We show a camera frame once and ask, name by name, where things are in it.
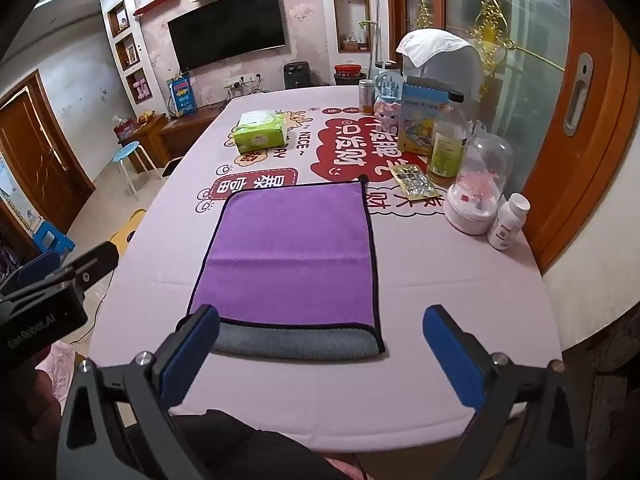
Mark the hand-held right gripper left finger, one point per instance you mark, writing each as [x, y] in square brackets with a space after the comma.
[186, 355]

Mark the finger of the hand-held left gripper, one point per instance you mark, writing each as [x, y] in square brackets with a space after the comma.
[95, 262]
[30, 266]

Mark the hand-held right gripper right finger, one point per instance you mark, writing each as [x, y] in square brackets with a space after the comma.
[452, 357]

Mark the purple towel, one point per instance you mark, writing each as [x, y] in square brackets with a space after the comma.
[295, 255]

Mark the blue plastic step stool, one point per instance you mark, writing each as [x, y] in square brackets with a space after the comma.
[50, 240]

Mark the yellow bear chair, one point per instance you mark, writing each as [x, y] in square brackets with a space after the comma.
[126, 232]

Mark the printed pink tablecloth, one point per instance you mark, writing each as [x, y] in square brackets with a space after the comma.
[430, 280]

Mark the blue round stool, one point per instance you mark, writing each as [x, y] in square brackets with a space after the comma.
[129, 160]

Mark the red gift box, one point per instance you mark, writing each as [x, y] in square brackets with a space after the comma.
[125, 127]

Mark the wooden tv cabinet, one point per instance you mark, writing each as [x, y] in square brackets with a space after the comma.
[165, 135]

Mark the white pill bottle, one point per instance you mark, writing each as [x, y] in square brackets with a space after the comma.
[507, 222]

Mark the glass dome ornament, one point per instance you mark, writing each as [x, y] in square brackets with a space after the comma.
[480, 185]

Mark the blister pill pack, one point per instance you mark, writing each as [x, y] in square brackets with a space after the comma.
[414, 180]

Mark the blue printed package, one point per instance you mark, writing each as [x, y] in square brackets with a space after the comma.
[181, 96]

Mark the green tissue pack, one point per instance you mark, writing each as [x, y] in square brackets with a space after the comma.
[260, 132]

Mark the glass bottle with black cap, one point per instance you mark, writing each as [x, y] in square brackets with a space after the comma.
[447, 142]

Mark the light blue box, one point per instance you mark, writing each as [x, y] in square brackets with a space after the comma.
[420, 120]

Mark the black television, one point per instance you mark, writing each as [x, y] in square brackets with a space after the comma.
[227, 27]

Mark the pink and blue water bottle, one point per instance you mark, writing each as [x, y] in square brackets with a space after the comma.
[389, 95]

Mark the brown jar with silver lid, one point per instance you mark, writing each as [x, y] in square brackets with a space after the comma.
[366, 96]

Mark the wooden sliding door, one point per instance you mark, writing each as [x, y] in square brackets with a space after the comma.
[575, 105]

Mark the white cloth-covered appliance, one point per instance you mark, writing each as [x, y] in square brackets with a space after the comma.
[445, 57]

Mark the red pot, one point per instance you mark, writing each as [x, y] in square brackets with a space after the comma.
[346, 73]

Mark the gold hanging ornament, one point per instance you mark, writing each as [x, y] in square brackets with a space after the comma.
[492, 25]

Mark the wall power strip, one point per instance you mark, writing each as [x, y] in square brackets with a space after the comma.
[245, 81]

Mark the red wall shelf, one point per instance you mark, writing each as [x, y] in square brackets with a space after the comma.
[156, 2]

